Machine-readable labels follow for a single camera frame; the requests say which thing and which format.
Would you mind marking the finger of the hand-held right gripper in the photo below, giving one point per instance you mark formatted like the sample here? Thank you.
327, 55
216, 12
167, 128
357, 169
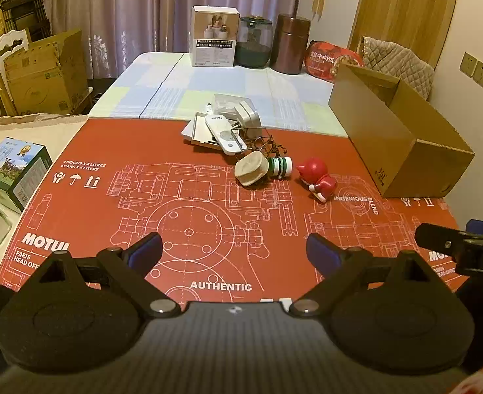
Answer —
438, 240

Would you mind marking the white remote control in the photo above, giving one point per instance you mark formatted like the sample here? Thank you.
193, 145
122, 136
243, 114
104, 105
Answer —
225, 135

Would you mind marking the small white device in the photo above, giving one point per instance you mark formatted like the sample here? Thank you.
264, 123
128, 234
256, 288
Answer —
207, 110

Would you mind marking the red instant food bowl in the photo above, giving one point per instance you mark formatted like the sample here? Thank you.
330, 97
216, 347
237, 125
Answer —
323, 59

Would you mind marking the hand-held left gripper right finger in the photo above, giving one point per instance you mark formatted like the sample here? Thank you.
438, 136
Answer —
321, 250

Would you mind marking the green milk carton box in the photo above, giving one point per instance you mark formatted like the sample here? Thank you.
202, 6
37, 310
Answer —
15, 168

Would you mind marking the red figurine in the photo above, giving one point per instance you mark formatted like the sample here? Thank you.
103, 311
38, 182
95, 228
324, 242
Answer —
315, 174

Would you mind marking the green glass jar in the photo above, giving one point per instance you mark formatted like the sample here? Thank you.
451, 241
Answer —
253, 45

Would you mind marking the small white green bottle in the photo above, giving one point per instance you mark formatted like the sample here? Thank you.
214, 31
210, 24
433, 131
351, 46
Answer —
280, 167

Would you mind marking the white product box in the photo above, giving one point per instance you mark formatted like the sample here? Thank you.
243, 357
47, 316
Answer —
213, 45

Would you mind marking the brown cardboard box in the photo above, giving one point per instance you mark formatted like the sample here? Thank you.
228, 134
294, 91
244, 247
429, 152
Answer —
372, 139

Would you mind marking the red printed mat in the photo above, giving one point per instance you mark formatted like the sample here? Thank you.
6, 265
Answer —
184, 197

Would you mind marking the clear floss pick box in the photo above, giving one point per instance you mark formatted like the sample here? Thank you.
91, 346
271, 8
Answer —
229, 101

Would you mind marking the beige quilted chair cover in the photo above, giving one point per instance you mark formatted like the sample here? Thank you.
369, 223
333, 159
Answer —
401, 63

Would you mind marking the large printed cardboard carton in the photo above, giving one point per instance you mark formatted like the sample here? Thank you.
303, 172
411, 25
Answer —
44, 78

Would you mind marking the white chair back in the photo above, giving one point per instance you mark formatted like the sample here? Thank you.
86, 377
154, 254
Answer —
10, 42

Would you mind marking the mauve sheer curtain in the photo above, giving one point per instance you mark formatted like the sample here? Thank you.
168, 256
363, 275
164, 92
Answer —
151, 8

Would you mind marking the white foam box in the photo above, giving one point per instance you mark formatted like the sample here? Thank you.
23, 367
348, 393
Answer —
184, 86

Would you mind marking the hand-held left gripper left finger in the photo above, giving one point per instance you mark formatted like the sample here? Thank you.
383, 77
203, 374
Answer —
145, 250

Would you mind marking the wooden door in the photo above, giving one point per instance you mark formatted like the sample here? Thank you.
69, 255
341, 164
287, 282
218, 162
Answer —
401, 4

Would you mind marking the white charger plug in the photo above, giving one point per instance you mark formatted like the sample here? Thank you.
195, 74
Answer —
247, 117

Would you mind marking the brown cylindrical canister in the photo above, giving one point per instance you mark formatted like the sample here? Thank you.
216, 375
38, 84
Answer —
289, 45

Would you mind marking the beige oval case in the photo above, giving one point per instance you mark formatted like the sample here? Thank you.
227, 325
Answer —
251, 169

